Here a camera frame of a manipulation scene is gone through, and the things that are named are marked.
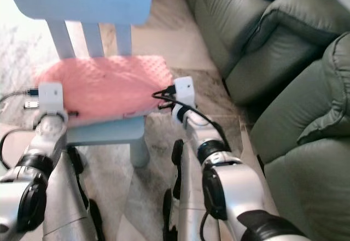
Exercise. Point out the pink dotted pillow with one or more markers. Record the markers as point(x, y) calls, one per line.
point(104, 88)

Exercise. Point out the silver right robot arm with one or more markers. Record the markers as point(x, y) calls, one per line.
point(235, 186)

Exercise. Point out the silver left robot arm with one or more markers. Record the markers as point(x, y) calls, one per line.
point(17, 197)

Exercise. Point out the green leather sofa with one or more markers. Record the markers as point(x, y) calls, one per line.
point(306, 142)

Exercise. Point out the silver left robot leg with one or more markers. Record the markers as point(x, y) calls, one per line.
point(66, 208)

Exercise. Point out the silver robot leg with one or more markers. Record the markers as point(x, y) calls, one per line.
point(191, 197)
point(66, 208)

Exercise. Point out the silver right robot leg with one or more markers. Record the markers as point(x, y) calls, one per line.
point(191, 197)

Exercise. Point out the light blue wooden chair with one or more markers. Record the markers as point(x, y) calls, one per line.
point(82, 0)

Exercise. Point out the green leather armchair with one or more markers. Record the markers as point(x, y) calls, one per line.
point(268, 39)

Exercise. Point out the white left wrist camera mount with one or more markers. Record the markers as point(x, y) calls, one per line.
point(50, 98)

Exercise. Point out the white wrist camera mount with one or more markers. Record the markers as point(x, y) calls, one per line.
point(185, 90)
point(50, 98)

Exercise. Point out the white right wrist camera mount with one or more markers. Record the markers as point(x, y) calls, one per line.
point(185, 90)

